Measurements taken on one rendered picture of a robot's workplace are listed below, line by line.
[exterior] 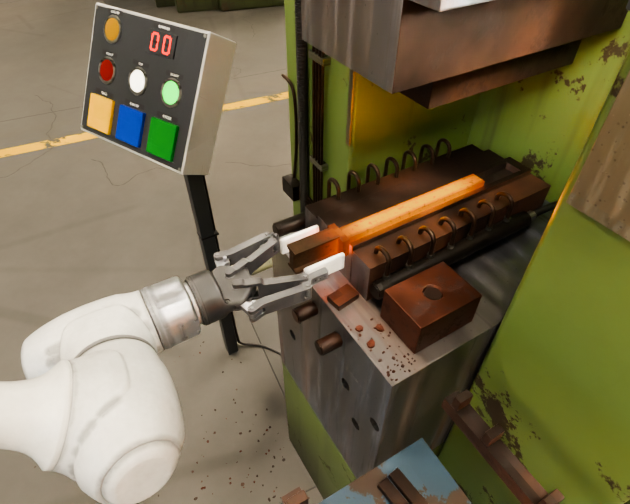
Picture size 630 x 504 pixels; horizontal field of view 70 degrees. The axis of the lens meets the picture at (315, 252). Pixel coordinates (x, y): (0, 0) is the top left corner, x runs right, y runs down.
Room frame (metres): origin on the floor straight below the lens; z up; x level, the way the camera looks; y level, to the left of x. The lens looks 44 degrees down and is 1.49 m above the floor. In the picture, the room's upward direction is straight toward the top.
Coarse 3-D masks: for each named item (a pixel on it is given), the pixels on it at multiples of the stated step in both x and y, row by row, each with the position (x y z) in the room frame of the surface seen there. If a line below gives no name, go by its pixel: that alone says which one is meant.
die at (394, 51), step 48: (336, 0) 0.58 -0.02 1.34; (384, 0) 0.50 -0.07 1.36; (528, 0) 0.58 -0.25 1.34; (576, 0) 0.63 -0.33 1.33; (624, 0) 0.68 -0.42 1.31; (336, 48) 0.57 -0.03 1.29; (384, 48) 0.50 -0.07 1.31; (432, 48) 0.50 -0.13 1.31; (480, 48) 0.54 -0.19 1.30; (528, 48) 0.59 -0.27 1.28
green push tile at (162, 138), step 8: (152, 120) 0.86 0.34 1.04; (160, 120) 0.85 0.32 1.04; (152, 128) 0.86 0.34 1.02; (160, 128) 0.85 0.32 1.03; (168, 128) 0.84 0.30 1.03; (176, 128) 0.83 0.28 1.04; (152, 136) 0.85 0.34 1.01; (160, 136) 0.84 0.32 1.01; (168, 136) 0.83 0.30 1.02; (176, 136) 0.82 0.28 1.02; (152, 144) 0.84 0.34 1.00; (160, 144) 0.83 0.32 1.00; (168, 144) 0.82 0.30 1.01; (152, 152) 0.83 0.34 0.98; (160, 152) 0.82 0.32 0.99; (168, 152) 0.81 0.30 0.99; (168, 160) 0.80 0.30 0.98
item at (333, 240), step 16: (432, 192) 0.65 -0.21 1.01; (448, 192) 0.65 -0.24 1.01; (464, 192) 0.66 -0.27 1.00; (400, 208) 0.61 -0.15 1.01; (416, 208) 0.61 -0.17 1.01; (352, 224) 0.57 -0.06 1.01; (368, 224) 0.57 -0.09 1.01; (384, 224) 0.57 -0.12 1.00; (304, 240) 0.51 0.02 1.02; (320, 240) 0.51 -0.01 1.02; (336, 240) 0.53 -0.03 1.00; (352, 240) 0.54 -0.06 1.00; (304, 256) 0.50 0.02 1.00; (320, 256) 0.51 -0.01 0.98
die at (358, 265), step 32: (448, 160) 0.80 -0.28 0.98; (480, 160) 0.79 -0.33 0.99; (512, 160) 0.77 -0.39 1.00; (352, 192) 0.69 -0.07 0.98; (384, 192) 0.68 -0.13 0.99; (416, 192) 0.68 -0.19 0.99; (480, 192) 0.67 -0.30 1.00; (512, 192) 0.67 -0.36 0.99; (544, 192) 0.69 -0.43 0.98; (320, 224) 0.60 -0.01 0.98; (416, 224) 0.58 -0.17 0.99; (448, 224) 0.58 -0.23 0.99; (480, 224) 0.60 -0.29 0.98; (352, 256) 0.52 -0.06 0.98; (416, 256) 0.53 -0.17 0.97
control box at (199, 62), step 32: (96, 32) 1.05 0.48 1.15; (128, 32) 1.00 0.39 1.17; (160, 32) 0.95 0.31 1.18; (192, 32) 0.91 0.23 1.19; (96, 64) 1.01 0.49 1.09; (128, 64) 0.97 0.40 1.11; (160, 64) 0.92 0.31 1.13; (192, 64) 0.88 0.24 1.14; (224, 64) 0.91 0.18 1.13; (128, 96) 0.93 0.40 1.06; (160, 96) 0.89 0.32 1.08; (192, 96) 0.85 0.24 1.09; (224, 96) 0.90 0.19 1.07; (192, 128) 0.82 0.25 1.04; (160, 160) 0.82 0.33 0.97; (192, 160) 0.81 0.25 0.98
